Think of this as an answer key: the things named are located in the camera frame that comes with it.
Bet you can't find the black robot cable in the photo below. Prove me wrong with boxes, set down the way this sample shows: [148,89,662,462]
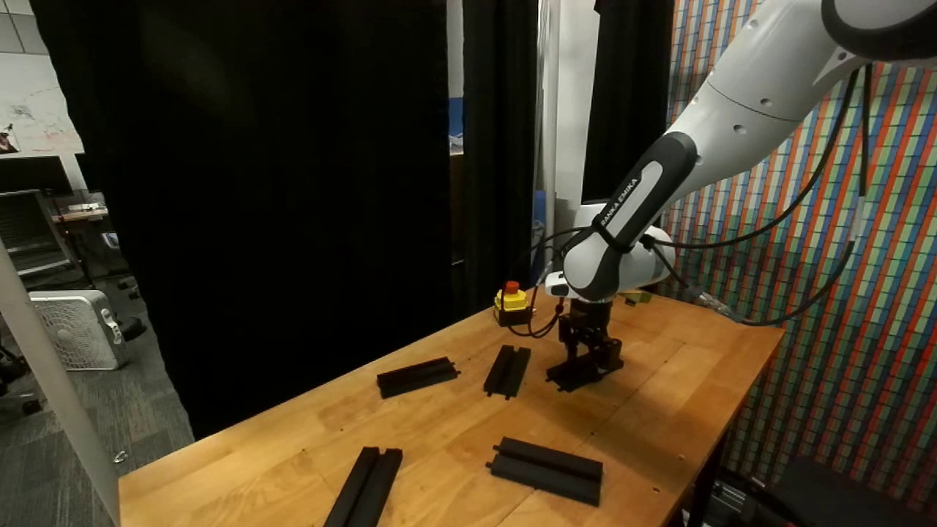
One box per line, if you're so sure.
[523,55,876,342]

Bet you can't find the white box on floor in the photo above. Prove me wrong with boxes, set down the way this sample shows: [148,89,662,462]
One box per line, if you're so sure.
[30,291,122,371]

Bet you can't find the black curtain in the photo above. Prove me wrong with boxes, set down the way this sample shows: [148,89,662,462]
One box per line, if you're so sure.
[30,0,451,436]

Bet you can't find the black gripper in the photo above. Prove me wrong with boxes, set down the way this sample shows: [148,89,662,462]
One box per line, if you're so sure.
[560,301,620,366]

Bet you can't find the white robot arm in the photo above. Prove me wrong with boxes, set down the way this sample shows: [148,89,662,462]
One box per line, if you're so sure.
[546,0,937,371]

